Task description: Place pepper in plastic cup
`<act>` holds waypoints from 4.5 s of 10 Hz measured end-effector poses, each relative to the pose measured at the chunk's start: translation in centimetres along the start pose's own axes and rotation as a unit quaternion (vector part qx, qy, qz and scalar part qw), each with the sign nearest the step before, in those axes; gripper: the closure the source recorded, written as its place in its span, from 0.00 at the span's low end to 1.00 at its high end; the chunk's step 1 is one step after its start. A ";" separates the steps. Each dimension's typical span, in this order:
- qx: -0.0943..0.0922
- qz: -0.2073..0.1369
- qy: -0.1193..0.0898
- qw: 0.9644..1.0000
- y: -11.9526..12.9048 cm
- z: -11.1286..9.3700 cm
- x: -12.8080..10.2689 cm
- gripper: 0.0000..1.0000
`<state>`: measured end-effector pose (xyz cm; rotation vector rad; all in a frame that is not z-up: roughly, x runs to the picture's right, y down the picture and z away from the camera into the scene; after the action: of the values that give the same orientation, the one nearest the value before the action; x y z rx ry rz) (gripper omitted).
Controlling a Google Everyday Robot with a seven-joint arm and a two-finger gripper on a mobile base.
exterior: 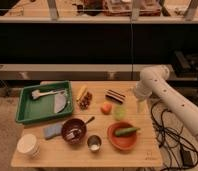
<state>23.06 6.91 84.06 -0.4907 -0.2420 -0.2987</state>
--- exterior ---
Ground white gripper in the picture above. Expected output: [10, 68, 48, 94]
[133, 82, 149, 100]

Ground green pepper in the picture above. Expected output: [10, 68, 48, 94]
[114, 127, 140, 137]

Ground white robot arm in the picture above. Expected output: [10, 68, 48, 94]
[133, 65, 198, 142]

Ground green plastic cup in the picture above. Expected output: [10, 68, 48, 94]
[113, 106, 126, 121]

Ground small metal cup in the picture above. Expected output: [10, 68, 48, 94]
[87, 135, 102, 152]

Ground striped chocolate cake slice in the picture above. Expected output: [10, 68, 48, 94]
[105, 89, 126, 104]

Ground orange fruit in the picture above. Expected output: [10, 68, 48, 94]
[101, 102, 112, 115]

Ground orange bowl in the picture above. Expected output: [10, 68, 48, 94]
[107, 122, 137, 151]

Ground yellow corn cob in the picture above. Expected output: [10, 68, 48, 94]
[76, 85, 87, 101]

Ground dark brown bowl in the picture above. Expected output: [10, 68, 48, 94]
[61, 118, 87, 145]

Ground grey plate in tray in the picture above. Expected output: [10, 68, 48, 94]
[54, 93, 67, 113]

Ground black power adapter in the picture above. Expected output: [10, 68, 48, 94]
[180, 149, 193, 167]

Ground spoon in brown bowl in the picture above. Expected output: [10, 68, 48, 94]
[66, 116, 95, 140]

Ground blue sponge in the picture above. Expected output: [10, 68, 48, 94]
[43, 123, 62, 140]

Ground green plastic tray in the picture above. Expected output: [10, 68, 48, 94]
[15, 81, 74, 124]

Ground metal shelf rack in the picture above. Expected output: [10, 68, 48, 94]
[0, 0, 198, 80]

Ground black cables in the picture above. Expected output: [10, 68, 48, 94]
[149, 99, 198, 171]

